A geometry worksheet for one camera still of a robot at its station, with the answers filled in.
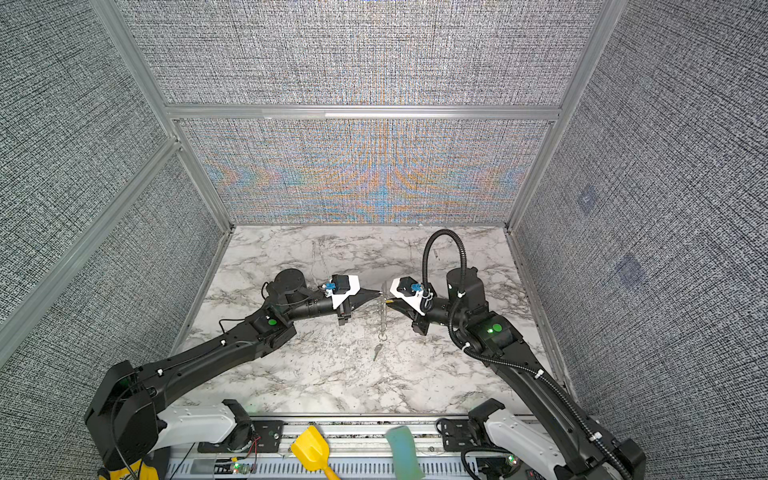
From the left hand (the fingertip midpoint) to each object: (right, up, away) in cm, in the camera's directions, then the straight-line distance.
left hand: (376, 290), depth 67 cm
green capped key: (0, -16, +8) cm, 18 cm away
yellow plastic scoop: (-16, -39, +4) cm, 42 cm away
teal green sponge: (+7, -40, +3) cm, 40 cm away
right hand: (+4, -2, +2) cm, 5 cm away
